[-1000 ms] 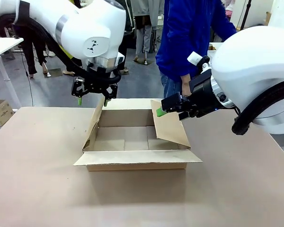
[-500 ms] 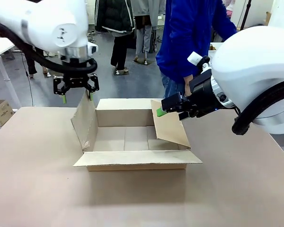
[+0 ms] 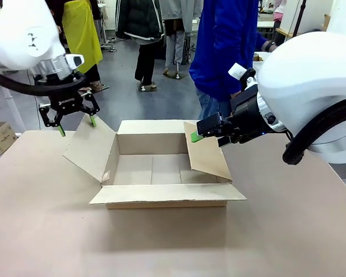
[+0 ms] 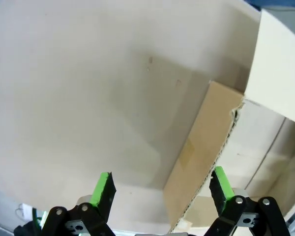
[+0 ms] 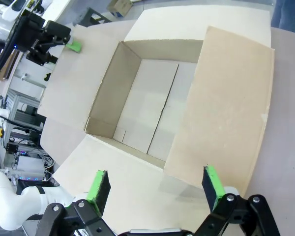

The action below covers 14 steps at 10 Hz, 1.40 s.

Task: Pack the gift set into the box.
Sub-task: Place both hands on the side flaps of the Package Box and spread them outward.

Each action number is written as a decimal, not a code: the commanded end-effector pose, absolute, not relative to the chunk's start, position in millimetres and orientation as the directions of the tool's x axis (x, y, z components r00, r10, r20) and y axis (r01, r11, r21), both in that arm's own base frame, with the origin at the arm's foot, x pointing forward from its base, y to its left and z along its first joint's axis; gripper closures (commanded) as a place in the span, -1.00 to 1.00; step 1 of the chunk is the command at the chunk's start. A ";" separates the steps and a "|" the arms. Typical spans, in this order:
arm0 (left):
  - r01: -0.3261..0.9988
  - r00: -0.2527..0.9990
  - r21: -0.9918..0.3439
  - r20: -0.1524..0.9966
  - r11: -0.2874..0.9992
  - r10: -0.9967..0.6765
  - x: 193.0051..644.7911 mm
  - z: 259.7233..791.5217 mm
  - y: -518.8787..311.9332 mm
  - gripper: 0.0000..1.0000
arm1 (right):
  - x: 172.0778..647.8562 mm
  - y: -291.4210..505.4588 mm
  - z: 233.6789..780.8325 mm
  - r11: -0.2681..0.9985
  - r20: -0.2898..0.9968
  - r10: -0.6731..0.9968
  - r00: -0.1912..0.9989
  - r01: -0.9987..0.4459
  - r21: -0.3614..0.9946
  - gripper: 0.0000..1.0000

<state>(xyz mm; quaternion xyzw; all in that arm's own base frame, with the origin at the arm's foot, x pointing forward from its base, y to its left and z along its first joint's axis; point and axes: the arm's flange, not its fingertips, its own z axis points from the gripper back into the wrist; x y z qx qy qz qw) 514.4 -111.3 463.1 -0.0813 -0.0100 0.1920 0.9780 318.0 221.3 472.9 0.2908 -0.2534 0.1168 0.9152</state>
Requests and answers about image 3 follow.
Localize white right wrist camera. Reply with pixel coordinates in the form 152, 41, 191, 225
228, 62, 257, 87

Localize white rolling stand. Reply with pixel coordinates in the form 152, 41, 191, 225
99, 17, 119, 54

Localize person in pink top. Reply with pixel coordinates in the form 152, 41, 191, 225
273, 0, 288, 21

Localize person in blue jacket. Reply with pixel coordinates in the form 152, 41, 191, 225
189, 0, 277, 121

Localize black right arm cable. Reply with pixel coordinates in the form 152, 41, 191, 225
282, 96, 346, 166

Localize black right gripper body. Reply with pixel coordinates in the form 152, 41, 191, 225
229, 85, 277, 144

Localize large brown cardboard box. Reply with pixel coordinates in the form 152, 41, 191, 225
62, 114, 248, 210

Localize person in dark striped jacket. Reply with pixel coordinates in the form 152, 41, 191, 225
115, 0, 166, 89

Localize wooden top table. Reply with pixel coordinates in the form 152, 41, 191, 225
275, 27, 295, 40

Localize person in yellow apron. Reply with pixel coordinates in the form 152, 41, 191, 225
53, 0, 105, 91

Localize small printed cardboard box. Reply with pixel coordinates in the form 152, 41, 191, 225
0, 121, 18, 156

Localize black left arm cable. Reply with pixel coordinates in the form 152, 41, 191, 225
0, 69, 51, 98

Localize dark floor mat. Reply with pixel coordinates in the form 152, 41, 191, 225
162, 70, 189, 80
77, 83, 110, 95
137, 83, 158, 93

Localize black tripod pole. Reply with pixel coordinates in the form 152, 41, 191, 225
292, 0, 307, 37

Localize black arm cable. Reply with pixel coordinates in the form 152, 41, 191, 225
0, 69, 51, 98
282, 96, 346, 166

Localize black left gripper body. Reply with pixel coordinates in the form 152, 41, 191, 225
34, 71, 91, 117

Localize person in grey trousers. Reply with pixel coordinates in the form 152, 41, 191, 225
160, 0, 204, 76

